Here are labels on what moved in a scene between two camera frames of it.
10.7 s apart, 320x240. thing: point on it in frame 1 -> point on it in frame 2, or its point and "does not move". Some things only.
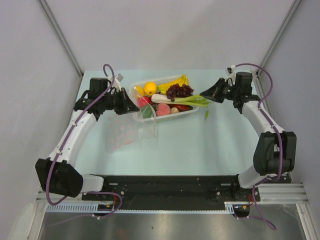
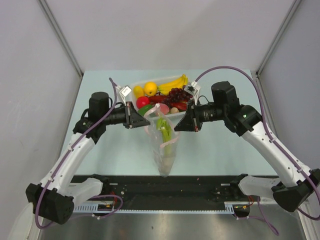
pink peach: x=162 y=109 does not move
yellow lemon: x=140 y=90 does not move
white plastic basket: x=163 y=97 does not move
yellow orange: x=150 y=88 does not move
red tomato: x=142 y=102 does not move
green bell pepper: x=147 y=111 does not move
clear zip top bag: x=125 y=128 -> x=159 y=127
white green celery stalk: x=196 y=100 -> x=165 y=127
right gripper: x=210 y=93 -> x=190 y=123
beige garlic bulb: x=174 y=110 does not move
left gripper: x=127 y=105 -> x=133 y=119
